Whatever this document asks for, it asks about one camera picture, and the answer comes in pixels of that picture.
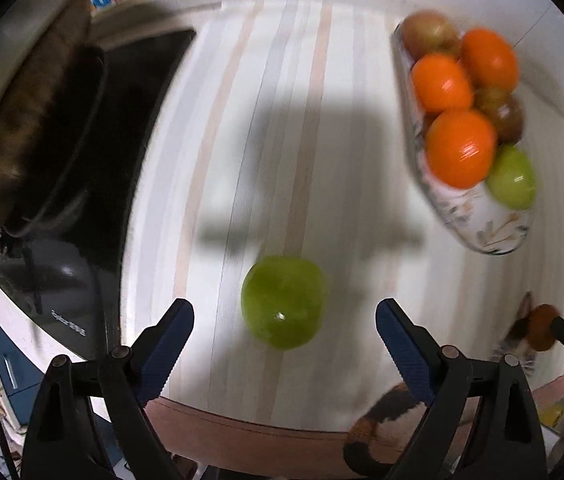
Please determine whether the green apple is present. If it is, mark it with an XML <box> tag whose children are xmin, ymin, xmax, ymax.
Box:
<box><xmin>241</xmin><ymin>256</ymin><xmax>327</xmax><ymax>351</ymax></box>
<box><xmin>486</xmin><ymin>144</ymin><xmax>536</xmax><ymax>210</ymax></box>

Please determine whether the orange in bowl rear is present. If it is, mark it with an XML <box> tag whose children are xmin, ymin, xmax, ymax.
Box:
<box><xmin>460</xmin><ymin>28</ymin><xmax>519</xmax><ymax>92</ymax></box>

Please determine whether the brown-green apple rear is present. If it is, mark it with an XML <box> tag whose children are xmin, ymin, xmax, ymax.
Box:
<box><xmin>400</xmin><ymin>10</ymin><xmax>460</xmax><ymax>61</ymax></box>

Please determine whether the dark red round fruit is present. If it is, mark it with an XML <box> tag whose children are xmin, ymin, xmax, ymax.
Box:
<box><xmin>526</xmin><ymin>304</ymin><xmax>559</xmax><ymax>352</ymax></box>

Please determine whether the orange in bowl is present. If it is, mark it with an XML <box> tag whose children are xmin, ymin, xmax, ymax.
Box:
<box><xmin>411</xmin><ymin>53</ymin><xmax>474</xmax><ymax>114</ymax></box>
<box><xmin>460</xmin><ymin>28</ymin><xmax>519</xmax><ymax>92</ymax></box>

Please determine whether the dark brown apple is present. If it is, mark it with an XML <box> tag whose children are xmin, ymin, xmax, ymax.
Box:
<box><xmin>474</xmin><ymin>87</ymin><xmax>524</xmax><ymax>144</ymax></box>

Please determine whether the calico cat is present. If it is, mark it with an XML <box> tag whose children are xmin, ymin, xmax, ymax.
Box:
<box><xmin>343</xmin><ymin>290</ymin><xmax>536</xmax><ymax>478</ymax></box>

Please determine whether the striped counter mat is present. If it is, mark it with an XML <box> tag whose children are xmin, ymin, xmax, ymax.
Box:
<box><xmin>120</xmin><ymin>0</ymin><xmax>564</xmax><ymax>431</ymax></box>

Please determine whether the orange in bowl left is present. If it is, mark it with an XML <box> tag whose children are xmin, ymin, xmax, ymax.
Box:
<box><xmin>411</xmin><ymin>53</ymin><xmax>474</xmax><ymax>114</ymax></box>

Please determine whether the white patterned fruit bowl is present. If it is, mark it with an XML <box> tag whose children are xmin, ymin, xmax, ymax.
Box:
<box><xmin>390</xmin><ymin>26</ymin><xmax>534</xmax><ymax>256</ymax></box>

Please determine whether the orange low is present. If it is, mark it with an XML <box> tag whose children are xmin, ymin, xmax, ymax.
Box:
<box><xmin>425</xmin><ymin>108</ymin><xmax>498</xmax><ymax>190</ymax></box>

